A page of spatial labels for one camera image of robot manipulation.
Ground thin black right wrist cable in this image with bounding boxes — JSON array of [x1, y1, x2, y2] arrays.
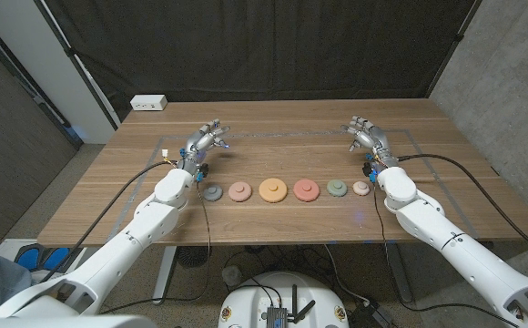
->
[[371, 180, 523, 328]]

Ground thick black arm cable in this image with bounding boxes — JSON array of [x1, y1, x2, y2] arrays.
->
[[396, 152, 528, 263], [40, 159, 177, 283]]

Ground black backdrop stand pole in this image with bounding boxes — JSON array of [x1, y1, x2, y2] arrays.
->
[[426, 0, 483, 97], [33, 0, 122, 131]]

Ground thin black left wrist cable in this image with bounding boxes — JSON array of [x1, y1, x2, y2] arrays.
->
[[98, 180, 213, 315]]

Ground black backdrop curtain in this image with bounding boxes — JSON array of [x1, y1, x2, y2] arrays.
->
[[43, 0, 479, 122]]

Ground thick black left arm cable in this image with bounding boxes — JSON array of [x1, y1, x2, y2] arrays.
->
[[40, 159, 177, 283]]

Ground coral red toy ring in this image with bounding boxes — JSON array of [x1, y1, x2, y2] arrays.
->
[[292, 178, 321, 203]]

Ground black power brick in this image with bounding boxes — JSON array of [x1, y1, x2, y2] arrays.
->
[[350, 300, 397, 328]]

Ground white table leg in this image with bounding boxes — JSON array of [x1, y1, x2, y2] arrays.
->
[[151, 245, 178, 306]]

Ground large orange toy ring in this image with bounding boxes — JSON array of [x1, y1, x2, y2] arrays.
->
[[259, 177, 289, 204]]

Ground grey router with black antennas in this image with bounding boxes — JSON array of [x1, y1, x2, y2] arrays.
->
[[266, 284, 317, 328]]

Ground sage green toy ring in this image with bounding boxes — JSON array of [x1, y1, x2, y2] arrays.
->
[[326, 179, 349, 198]]

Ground grey table leg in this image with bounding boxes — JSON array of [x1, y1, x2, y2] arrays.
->
[[381, 243, 414, 304]]

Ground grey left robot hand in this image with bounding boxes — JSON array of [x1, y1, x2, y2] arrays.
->
[[178, 118, 231, 176]]

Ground small dark grey toy ring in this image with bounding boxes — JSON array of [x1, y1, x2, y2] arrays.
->
[[202, 184, 224, 202]]

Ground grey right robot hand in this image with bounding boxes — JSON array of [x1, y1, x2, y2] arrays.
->
[[340, 115, 400, 169]]

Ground dusty pink toy ring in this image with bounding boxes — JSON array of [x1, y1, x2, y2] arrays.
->
[[228, 180, 253, 203]]

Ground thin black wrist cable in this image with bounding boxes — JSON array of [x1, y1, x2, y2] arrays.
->
[[371, 180, 523, 328], [98, 180, 213, 315]]

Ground white floor cable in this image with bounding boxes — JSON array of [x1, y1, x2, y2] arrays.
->
[[323, 244, 371, 305]]

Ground white power strip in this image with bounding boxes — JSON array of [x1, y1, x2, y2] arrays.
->
[[129, 94, 168, 112]]

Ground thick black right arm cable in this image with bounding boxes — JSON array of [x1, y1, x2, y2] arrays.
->
[[396, 152, 528, 263]]

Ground round grey floor object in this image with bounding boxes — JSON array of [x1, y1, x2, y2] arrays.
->
[[221, 265, 245, 288]]

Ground round black fan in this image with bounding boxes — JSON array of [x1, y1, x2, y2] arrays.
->
[[176, 245, 213, 269]]

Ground blue foot pedal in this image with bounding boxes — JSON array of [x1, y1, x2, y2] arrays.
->
[[15, 244, 46, 272], [43, 247, 72, 272]]

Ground white robot torso base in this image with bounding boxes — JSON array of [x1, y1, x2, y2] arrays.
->
[[217, 271, 350, 328]]

